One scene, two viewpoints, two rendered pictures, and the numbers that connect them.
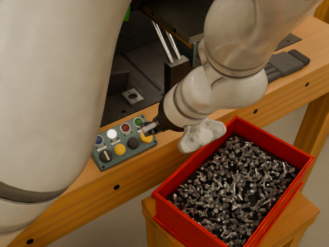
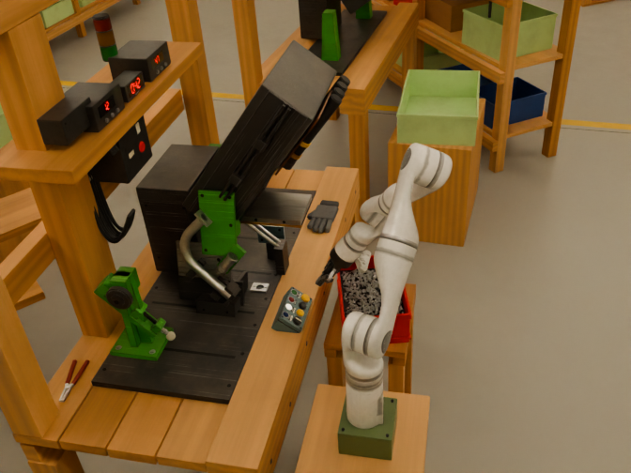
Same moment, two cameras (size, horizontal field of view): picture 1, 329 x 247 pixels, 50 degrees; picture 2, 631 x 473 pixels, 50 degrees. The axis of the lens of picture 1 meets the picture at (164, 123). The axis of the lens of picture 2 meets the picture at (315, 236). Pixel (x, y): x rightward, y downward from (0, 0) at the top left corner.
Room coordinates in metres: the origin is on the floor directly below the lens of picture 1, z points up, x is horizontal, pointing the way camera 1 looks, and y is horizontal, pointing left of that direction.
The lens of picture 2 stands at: (-0.69, 1.08, 2.32)
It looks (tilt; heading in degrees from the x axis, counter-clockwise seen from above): 35 degrees down; 319
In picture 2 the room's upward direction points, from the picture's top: 4 degrees counter-clockwise
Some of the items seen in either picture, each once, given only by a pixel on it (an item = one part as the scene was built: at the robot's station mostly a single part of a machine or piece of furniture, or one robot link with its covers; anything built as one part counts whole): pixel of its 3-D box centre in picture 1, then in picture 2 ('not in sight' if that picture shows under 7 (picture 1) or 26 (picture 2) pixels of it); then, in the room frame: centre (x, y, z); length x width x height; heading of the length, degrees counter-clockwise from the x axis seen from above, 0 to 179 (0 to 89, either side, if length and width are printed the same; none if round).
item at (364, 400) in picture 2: not in sight; (364, 391); (0.12, 0.25, 1.02); 0.09 x 0.09 x 0.17; 44
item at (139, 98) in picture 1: (132, 96); (259, 287); (0.74, 0.09, 0.90); 0.06 x 0.04 x 0.01; 33
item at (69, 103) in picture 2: not in sight; (67, 120); (0.94, 0.47, 1.59); 0.15 x 0.07 x 0.07; 124
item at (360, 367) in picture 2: not in sight; (363, 345); (0.12, 0.25, 1.18); 0.09 x 0.09 x 0.17; 17
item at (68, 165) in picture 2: not in sight; (111, 99); (1.13, 0.25, 1.52); 0.90 x 0.25 x 0.04; 124
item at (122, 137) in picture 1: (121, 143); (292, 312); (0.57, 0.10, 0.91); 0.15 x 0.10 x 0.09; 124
